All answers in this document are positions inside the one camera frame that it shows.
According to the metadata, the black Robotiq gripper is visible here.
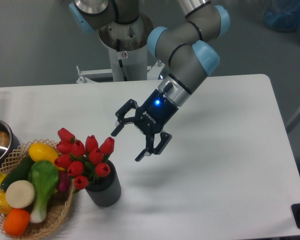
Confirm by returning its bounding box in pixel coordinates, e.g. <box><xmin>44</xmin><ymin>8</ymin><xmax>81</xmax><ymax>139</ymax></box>
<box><xmin>110</xmin><ymin>89</ymin><xmax>178</xmax><ymax>162</ymax></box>

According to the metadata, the red tulip bouquet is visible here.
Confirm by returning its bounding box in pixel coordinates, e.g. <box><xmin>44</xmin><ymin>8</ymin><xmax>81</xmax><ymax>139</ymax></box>
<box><xmin>54</xmin><ymin>128</ymin><xmax>115</xmax><ymax>193</ymax></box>

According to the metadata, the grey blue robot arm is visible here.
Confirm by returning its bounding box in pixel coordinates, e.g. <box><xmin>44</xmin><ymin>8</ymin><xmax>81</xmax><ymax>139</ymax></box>
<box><xmin>69</xmin><ymin>0</ymin><xmax>230</xmax><ymax>161</ymax></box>

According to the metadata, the dark grey ribbed vase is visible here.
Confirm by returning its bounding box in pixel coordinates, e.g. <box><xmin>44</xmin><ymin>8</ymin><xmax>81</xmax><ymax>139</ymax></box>
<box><xmin>85</xmin><ymin>160</ymin><xmax>122</xmax><ymax>207</ymax></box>

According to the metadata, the purple red radish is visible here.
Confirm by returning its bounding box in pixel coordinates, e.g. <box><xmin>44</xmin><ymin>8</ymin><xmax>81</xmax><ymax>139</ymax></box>
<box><xmin>56</xmin><ymin>171</ymin><xmax>71</xmax><ymax>193</ymax></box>

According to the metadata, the yellow squash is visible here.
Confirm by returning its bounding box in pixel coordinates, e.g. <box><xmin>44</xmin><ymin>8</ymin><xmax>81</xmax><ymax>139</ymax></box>
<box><xmin>28</xmin><ymin>142</ymin><xmax>59</xmax><ymax>165</ymax></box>

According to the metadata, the green bok choy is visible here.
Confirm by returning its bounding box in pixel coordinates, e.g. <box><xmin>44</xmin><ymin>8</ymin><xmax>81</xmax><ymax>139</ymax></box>
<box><xmin>28</xmin><ymin>160</ymin><xmax>59</xmax><ymax>224</ymax></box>

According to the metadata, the green cucumber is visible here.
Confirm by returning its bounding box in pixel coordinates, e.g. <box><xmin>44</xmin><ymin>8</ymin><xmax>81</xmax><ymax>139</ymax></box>
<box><xmin>0</xmin><ymin>155</ymin><xmax>35</xmax><ymax>191</ymax></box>

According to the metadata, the round cream bun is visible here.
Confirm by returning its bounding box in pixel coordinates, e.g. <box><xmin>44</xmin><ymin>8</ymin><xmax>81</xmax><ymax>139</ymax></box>
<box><xmin>5</xmin><ymin>180</ymin><xmax>36</xmax><ymax>209</ymax></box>

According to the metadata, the orange fruit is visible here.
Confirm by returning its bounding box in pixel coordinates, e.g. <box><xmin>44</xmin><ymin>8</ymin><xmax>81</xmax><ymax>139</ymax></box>
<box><xmin>3</xmin><ymin>209</ymin><xmax>30</xmax><ymax>237</ymax></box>

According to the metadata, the yellow bell pepper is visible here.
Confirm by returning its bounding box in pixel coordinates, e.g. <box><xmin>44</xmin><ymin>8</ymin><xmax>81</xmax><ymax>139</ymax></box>
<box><xmin>0</xmin><ymin>190</ymin><xmax>13</xmax><ymax>215</ymax></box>

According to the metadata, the blue plastic bag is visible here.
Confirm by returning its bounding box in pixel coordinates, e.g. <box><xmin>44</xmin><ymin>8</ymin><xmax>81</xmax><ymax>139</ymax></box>
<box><xmin>262</xmin><ymin>0</ymin><xmax>300</xmax><ymax>41</ymax></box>

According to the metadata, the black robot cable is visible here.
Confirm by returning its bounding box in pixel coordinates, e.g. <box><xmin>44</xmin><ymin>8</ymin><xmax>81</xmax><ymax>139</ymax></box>
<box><xmin>115</xmin><ymin>38</ymin><xmax>128</xmax><ymax>82</ymax></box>

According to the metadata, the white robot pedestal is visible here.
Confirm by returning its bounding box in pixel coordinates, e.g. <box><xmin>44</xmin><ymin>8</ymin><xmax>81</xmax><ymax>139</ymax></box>
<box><xmin>77</xmin><ymin>13</ymin><xmax>167</xmax><ymax>83</ymax></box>

